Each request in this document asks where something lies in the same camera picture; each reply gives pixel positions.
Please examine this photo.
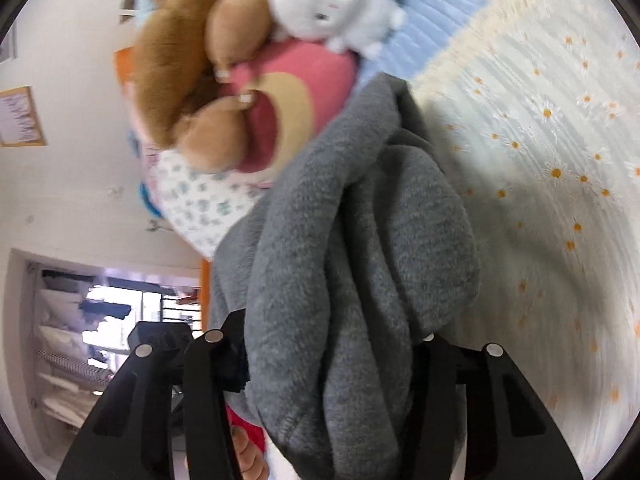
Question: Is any grey fleece zip jacket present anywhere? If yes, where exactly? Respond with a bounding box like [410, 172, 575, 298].
[209, 74, 480, 479]

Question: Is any brown plush bear toy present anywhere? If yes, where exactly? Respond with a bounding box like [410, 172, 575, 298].
[131, 0, 273, 172]

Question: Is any daisy print white blanket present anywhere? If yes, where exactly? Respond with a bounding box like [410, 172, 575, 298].
[418, 0, 639, 479]

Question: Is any large framed wall picture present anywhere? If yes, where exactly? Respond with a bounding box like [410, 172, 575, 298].
[0, 86, 47, 148]

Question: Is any person's bare hand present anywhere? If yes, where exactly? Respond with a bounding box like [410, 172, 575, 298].
[231, 426, 269, 480]

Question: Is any window with black railing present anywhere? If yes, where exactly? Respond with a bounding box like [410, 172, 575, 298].
[82, 278, 204, 354]

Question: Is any blue floral white pillow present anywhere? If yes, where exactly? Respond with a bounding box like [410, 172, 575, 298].
[151, 150, 268, 260]

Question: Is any red knit zip jacket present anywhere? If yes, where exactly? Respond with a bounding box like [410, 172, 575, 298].
[226, 405, 266, 453]

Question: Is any pink rainbow plush cushion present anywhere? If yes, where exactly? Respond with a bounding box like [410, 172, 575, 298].
[220, 39, 358, 182]

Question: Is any white plush sheep toy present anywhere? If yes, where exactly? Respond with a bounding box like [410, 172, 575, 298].
[268, 0, 406, 60]

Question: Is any shelf with folded linens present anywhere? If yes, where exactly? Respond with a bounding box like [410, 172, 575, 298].
[26, 261, 131, 431]

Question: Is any light blue bed cover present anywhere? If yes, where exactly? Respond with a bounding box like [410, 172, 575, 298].
[354, 0, 489, 91]

